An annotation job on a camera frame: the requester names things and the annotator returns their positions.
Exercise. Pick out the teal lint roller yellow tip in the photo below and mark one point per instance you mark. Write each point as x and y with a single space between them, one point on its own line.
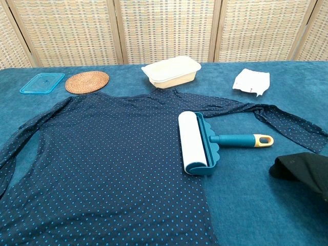
194 141

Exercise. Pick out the white rectangular plastic container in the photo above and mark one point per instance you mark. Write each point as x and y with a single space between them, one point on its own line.
171 71

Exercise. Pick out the navy polka dot shirt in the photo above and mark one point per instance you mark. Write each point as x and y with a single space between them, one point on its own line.
102 166

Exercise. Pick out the round woven rattan coaster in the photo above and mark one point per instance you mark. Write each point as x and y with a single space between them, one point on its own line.
87 82

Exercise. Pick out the woven bamboo folding screen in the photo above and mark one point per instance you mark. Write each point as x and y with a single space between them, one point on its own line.
164 30

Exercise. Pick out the crumpled white paper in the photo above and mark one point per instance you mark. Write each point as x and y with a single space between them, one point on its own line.
251 80

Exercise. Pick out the teal plush table cloth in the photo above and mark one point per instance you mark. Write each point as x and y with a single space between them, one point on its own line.
251 205

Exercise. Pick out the blue transparent plastic lid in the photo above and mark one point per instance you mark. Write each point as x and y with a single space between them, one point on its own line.
42 83

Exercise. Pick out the black cap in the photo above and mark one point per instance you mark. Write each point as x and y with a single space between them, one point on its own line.
305 171

